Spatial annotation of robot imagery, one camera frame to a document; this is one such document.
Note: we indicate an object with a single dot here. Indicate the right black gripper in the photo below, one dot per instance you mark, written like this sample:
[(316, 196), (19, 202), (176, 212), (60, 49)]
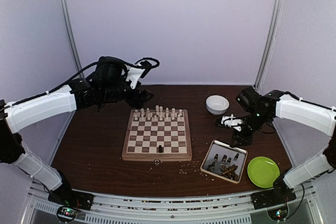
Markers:
[(244, 140)]

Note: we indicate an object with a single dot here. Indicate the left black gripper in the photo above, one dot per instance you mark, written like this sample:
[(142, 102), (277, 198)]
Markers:
[(139, 98)]

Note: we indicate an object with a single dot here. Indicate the wooden chess board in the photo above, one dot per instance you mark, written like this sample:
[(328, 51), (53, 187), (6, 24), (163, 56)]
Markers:
[(143, 138)]

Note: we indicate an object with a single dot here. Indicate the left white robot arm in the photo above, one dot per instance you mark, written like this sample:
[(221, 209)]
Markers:
[(108, 80)]

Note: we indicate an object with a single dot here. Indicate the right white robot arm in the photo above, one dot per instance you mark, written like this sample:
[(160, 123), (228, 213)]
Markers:
[(284, 105)]

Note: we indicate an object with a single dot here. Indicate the pile of dark chess pieces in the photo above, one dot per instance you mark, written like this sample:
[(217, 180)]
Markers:
[(229, 172)]

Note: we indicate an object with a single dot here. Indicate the metal tray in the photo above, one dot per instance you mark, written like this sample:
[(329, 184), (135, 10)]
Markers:
[(213, 160)]

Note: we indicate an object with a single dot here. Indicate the green plate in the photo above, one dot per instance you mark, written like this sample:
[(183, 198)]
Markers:
[(263, 171)]

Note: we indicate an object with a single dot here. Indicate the white ceramic bowl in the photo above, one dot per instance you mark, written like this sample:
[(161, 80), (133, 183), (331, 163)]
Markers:
[(217, 104)]

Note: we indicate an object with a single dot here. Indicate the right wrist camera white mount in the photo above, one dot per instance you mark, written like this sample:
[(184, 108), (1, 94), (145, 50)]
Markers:
[(230, 121)]

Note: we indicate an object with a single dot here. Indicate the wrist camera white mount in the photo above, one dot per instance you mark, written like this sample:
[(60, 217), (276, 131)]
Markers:
[(230, 121), (137, 72)]

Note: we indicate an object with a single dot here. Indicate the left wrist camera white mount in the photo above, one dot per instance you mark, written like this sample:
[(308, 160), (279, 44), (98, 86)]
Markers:
[(137, 72)]

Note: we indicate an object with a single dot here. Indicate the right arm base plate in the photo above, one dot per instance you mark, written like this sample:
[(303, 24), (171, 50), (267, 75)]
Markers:
[(268, 198)]

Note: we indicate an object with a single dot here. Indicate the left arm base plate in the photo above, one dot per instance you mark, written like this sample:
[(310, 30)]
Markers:
[(77, 200)]

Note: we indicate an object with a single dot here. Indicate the left aluminium frame post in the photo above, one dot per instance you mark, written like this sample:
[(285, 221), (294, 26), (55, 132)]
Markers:
[(70, 34)]

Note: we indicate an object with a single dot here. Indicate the aluminium frame post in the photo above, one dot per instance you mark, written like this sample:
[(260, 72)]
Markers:
[(269, 44), (70, 34)]

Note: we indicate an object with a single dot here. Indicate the right aluminium frame post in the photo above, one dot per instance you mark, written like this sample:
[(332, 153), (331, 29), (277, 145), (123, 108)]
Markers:
[(269, 44)]

